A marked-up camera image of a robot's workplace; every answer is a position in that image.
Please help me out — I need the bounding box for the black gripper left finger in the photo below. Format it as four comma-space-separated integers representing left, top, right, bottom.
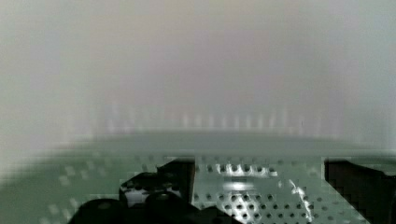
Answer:
67, 159, 242, 224

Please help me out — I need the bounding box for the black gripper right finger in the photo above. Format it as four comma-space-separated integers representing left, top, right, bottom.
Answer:
324, 160, 396, 224

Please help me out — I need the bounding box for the green plastic strainer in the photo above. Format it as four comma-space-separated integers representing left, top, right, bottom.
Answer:
1, 133, 395, 224

